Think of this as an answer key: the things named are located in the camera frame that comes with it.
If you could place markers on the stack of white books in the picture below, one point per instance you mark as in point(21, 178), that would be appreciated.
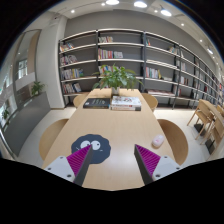
point(126, 103)

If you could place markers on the pink computer mouse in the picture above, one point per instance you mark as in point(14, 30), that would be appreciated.
point(158, 141)

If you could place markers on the left near wooden chair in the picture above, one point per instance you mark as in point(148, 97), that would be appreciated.
point(49, 136)

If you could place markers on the potted green plant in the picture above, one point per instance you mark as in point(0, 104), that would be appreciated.
point(116, 78)

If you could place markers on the right near wooden chair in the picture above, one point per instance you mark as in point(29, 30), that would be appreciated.
point(176, 139)

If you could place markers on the large wall bookshelf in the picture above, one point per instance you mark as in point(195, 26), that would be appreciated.
point(172, 73)

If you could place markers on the black hardcover book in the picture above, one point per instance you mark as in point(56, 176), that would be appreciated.
point(97, 103)

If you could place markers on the small plant by window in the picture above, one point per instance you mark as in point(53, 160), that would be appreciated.
point(36, 88)

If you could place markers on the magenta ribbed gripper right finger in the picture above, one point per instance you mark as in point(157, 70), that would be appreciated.
point(152, 166)

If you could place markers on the wooden side table right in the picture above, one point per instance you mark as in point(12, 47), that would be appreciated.
point(215, 133)

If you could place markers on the dark monster face mouse pad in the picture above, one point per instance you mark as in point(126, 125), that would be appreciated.
point(100, 146)

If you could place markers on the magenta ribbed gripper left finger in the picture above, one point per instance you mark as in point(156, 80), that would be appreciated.
point(74, 167)

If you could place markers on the left far wooden chair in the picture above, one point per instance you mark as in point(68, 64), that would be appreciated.
point(78, 99)

